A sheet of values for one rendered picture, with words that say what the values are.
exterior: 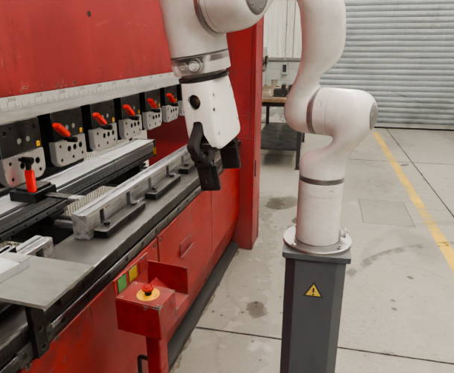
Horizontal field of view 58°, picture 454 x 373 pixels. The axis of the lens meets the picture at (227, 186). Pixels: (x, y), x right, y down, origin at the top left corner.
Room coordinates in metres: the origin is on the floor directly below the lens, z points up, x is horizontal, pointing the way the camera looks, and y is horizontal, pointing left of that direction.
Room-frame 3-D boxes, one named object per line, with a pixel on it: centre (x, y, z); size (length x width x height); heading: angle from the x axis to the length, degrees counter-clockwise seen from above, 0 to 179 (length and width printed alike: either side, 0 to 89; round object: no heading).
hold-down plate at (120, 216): (1.48, 0.41, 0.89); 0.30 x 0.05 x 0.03; 164
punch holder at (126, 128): (1.65, 0.42, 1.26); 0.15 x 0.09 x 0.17; 164
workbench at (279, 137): (6.01, -0.79, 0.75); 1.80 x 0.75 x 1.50; 168
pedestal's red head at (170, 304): (1.17, 0.24, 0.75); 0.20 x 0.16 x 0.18; 160
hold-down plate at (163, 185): (1.86, 0.30, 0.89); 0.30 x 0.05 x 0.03; 164
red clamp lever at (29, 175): (1.04, 0.53, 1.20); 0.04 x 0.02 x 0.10; 74
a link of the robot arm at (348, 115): (1.04, -0.28, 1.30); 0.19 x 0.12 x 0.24; 55
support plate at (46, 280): (0.87, 0.49, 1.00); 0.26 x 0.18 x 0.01; 74
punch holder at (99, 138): (1.46, 0.47, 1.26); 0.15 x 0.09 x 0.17; 164
